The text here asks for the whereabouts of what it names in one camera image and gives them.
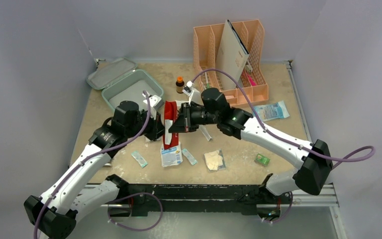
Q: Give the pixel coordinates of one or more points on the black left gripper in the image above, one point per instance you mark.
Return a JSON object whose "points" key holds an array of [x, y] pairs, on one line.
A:
{"points": [[157, 129]]}

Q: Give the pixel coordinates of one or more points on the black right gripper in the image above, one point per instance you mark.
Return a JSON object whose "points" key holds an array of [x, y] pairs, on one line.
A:
{"points": [[188, 117]]}

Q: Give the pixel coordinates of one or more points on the red first aid pouch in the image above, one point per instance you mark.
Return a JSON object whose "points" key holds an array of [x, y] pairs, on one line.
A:
{"points": [[171, 113]]}

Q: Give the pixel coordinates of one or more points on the white swab packet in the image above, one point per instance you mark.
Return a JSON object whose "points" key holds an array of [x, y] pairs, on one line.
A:
{"points": [[205, 133]]}

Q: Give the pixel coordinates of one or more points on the teal bandage strip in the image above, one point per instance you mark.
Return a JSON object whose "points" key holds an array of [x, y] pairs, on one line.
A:
{"points": [[189, 157]]}

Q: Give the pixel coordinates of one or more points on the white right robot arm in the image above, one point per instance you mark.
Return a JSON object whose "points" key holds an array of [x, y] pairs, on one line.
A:
{"points": [[310, 168]]}

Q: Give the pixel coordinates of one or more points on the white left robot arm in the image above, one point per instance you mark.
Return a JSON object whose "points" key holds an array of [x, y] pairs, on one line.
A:
{"points": [[56, 212]]}

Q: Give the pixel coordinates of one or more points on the green medicine case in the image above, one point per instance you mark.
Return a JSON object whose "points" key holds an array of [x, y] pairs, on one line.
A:
{"points": [[121, 80]]}

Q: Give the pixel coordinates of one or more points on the clear bag alcohol pads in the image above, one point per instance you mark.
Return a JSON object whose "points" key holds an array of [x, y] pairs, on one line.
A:
{"points": [[147, 140]]}

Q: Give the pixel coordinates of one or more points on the white blue mask packet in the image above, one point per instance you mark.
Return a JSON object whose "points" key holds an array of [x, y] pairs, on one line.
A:
{"points": [[171, 156]]}

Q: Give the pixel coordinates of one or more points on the brown bottle orange cap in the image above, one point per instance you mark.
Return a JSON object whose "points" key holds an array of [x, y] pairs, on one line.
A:
{"points": [[180, 84]]}

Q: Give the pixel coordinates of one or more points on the teal plaster strip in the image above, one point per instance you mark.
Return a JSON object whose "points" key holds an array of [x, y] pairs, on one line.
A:
{"points": [[139, 159]]}

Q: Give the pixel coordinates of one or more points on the gauze in clear bag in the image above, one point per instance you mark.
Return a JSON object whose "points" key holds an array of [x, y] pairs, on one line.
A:
{"points": [[214, 160]]}

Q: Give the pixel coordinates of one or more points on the peach desk file organizer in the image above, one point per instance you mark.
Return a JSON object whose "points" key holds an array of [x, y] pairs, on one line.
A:
{"points": [[206, 41]]}

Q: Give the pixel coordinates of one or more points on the pink item in organizer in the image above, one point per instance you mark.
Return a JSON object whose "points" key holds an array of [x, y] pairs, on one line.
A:
{"points": [[250, 79]]}

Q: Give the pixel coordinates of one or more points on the beige folder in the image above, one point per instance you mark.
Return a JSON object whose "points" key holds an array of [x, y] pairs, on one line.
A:
{"points": [[232, 53]]}

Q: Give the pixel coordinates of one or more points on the blue wet wipes pack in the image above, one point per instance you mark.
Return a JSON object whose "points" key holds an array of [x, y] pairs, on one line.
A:
{"points": [[272, 111]]}

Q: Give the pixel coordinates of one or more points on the small green box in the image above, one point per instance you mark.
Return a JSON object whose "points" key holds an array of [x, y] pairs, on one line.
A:
{"points": [[261, 159]]}

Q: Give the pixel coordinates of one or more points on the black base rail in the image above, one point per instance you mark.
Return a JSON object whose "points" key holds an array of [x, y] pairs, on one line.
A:
{"points": [[248, 200]]}

